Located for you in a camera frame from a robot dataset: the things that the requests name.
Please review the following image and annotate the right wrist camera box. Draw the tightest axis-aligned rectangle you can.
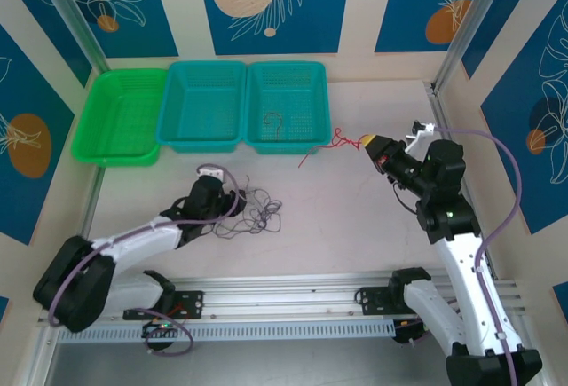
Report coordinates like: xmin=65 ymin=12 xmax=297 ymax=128
xmin=408 ymin=119 xmax=439 ymax=155

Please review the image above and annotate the thin purple grey cable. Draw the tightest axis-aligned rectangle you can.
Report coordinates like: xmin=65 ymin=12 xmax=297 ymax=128
xmin=208 ymin=175 xmax=284 ymax=241

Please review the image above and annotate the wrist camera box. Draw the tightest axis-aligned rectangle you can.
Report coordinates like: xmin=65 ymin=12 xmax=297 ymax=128
xmin=194 ymin=164 xmax=225 ymax=183
xmin=408 ymin=119 xmax=439 ymax=155

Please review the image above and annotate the thin red cable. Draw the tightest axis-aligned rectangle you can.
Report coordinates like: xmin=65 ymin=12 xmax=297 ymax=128
xmin=297 ymin=127 xmax=366 ymax=169

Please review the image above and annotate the teal plastic basket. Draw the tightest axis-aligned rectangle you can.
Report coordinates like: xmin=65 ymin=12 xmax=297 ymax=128
xmin=242 ymin=60 xmax=333 ymax=156
xmin=154 ymin=60 xmax=249 ymax=155

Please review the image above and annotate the thin dark brown cable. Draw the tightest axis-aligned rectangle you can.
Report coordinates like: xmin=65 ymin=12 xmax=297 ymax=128
xmin=261 ymin=113 xmax=285 ymax=142

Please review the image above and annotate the grey slotted cable duct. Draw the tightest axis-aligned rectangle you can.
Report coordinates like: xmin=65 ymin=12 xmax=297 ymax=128
xmin=56 ymin=319 xmax=397 ymax=343

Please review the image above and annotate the aluminium frame post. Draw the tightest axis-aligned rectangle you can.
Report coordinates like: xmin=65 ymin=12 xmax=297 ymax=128
xmin=30 ymin=0 xmax=111 ymax=75
xmin=432 ymin=0 xmax=511 ymax=91

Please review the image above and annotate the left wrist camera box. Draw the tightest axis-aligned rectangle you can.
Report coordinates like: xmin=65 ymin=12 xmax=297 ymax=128
xmin=194 ymin=164 xmax=225 ymax=183

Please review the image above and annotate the wide aluminium base rail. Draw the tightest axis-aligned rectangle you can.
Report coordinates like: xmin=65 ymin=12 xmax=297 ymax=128
xmin=37 ymin=272 xmax=528 ymax=326

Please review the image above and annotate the green plastic basket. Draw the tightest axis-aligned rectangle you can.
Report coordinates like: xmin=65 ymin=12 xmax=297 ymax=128
xmin=70 ymin=68 xmax=170 ymax=169

